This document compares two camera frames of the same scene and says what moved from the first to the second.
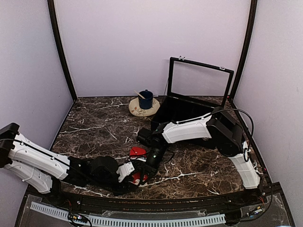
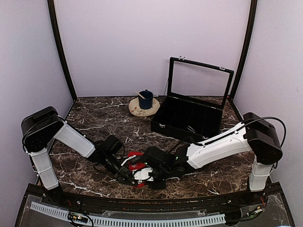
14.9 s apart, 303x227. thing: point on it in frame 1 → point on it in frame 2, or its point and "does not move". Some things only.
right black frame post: [246, 50] does not move
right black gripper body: [154, 166] → [163, 172]
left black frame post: [60, 45] does not move
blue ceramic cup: [147, 103] does not move
